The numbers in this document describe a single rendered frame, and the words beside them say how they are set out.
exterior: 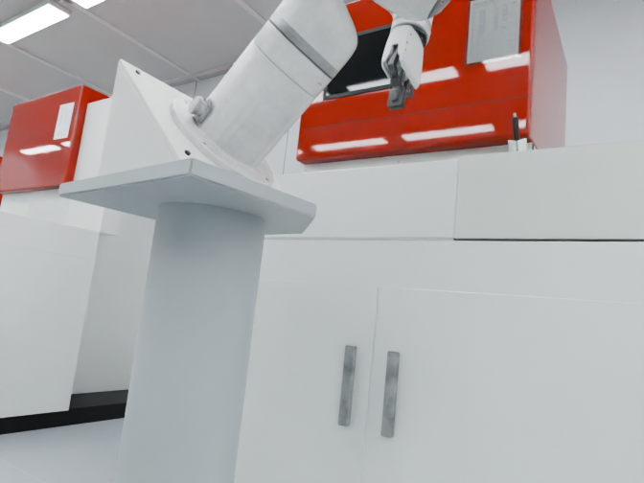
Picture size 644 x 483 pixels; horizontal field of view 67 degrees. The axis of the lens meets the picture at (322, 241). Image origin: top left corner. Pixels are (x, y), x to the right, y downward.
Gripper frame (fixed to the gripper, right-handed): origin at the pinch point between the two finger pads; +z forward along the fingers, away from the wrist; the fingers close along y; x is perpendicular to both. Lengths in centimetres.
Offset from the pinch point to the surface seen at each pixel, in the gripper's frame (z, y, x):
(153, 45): -190, -108, -302
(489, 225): 27.7, -1.4, 20.7
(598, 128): -113, -187, 22
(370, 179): 18.6, 0.6, -2.0
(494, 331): 44.3, -4.6, 22.6
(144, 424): 68, 28, -11
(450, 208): 24.7, -0.7, 14.2
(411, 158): -21, -55, -21
